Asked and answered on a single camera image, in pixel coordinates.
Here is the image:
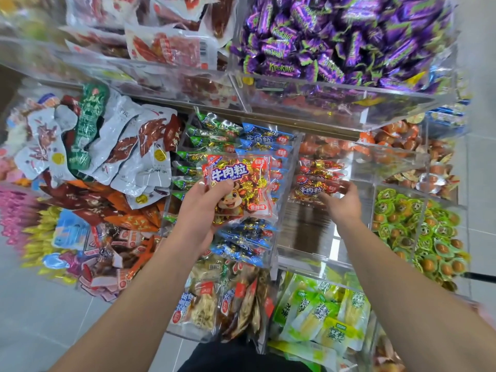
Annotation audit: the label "blue toy candy packet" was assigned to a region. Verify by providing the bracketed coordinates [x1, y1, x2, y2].
[50, 209, 94, 253]

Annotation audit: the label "pile of green egg packets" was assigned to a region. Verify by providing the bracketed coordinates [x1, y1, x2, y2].
[372, 185, 470, 291]

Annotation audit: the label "black pole rod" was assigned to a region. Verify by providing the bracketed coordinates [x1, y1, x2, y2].
[463, 272, 496, 284]

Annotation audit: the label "beef cube packets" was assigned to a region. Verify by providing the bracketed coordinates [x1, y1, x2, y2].
[288, 154, 350, 206]

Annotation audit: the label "person's right forearm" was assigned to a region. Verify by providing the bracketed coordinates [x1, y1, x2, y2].
[335, 216, 496, 372]

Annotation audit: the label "pile of dark orange packets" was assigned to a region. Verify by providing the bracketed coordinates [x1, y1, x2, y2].
[42, 178, 167, 233]

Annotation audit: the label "row of blue beef packets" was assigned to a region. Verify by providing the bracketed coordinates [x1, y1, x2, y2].
[209, 120, 299, 268]

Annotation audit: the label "pile of pink-label meat packets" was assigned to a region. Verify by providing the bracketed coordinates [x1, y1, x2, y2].
[372, 329, 408, 372]

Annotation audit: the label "pile of yellow candies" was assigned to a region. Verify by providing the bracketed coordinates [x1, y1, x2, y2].
[22, 205, 63, 268]

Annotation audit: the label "pile of red brown packets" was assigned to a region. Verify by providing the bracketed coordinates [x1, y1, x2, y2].
[73, 228, 160, 299]

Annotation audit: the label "person's left forearm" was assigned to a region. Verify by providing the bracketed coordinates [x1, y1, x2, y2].
[50, 236, 206, 372]

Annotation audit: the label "green vacuum packet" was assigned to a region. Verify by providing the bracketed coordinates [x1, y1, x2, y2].
[68, 81, 110, 179]

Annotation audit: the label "pile of lime green packets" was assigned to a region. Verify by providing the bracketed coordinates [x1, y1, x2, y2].
[270, 271, 373, 365]

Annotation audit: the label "row of green beef packets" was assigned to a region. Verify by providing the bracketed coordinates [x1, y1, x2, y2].
[166, 108, 245, 222]

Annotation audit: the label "pile of red sausage packets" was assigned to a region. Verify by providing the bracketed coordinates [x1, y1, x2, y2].
[62, 0, 237, 105]

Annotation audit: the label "pile of yellow packets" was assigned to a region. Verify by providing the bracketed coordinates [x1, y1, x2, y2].
[0, 0, 67, 43]

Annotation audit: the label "pile of orange brown packets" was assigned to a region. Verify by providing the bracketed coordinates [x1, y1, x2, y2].
[298, 112, 462, 198]

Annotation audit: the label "clear acrylic snack shelves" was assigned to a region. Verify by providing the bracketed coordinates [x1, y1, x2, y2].
[0, 0, 496, 372]

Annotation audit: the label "person's black clothing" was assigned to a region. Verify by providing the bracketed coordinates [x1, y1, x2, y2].
[178, 340, 311, 372]

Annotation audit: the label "pile of white meat packets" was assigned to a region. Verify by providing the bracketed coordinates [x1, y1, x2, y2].
[15, 97, 187, 210]

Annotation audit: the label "person's right hand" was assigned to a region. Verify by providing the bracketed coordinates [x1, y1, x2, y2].
[319, 182, 364, 228]

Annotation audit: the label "handful of red snack packets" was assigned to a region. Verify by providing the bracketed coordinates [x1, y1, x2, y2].
[201, 151, 276, 225]

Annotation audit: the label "pile of pink candy sticks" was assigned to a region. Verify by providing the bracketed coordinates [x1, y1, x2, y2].
[0, 185, 36, 245]

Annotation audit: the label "pile of beige packets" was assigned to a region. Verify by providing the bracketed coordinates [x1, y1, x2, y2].
[170, 255, 272, 346]

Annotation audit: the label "pile of purple candies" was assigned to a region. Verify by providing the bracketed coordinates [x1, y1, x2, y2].
[232, 0, 458, 90]

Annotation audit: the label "pile of blue orange packets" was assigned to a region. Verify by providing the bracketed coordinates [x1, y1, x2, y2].
[426, 77, 474, 136]

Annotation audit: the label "pile of assorted small packets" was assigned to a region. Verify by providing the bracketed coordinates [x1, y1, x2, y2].
[0, 92, 59, 183]

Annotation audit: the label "person's left hand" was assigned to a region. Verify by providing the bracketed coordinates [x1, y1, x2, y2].
[169, 178, 234, 249]

